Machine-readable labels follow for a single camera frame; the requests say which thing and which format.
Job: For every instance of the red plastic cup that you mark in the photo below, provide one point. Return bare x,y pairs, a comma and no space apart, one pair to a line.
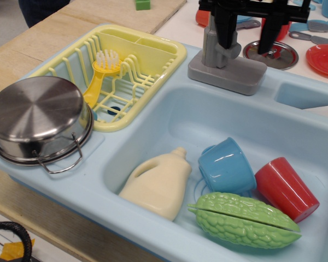
280,184

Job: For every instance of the grey toy spatula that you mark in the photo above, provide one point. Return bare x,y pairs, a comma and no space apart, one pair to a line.
317,26

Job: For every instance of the green toy block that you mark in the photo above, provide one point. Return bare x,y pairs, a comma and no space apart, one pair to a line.
143,4

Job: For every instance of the steel pot lid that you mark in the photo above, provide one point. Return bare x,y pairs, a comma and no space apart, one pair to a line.
280,56

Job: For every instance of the blue plastic cup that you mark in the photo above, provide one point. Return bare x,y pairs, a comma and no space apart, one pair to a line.
225,168

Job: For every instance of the yellow tape piece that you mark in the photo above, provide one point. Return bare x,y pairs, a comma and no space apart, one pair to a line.
11,251

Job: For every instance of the light blue toy sink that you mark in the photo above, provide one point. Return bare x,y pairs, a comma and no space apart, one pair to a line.
80,210

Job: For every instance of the yellow dish drying rack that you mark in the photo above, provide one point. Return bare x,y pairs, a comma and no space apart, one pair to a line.
147,62

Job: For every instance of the yellow dish brush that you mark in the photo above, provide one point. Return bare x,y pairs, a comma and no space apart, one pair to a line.
107,64

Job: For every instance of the red plastic plate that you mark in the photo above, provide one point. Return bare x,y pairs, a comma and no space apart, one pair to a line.
317,58

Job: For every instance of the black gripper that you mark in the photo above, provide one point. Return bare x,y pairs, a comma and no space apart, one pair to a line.
275,24

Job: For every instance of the wooden board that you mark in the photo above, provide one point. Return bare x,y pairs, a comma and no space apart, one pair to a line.
85,15

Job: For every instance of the grey toy spoon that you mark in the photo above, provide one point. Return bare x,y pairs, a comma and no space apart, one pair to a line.
248,24

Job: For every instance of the blue toy utensil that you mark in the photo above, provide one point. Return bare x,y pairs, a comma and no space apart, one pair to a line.
299,27

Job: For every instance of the grey toy knife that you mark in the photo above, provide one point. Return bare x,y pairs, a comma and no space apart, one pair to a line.
302,36

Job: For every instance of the blue plastic plate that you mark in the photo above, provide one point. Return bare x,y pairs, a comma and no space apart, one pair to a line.
241,18

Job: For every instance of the grey toy faucet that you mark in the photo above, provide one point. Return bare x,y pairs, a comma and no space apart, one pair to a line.
221,67

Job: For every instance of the green toy bitter gourd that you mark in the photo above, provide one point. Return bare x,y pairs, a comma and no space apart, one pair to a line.
244,221

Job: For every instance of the cream toy detergent bottle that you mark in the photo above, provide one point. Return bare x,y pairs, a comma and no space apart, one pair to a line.
159,183

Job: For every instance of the stainless steel pot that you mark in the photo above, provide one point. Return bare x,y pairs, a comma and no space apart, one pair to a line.
43,119

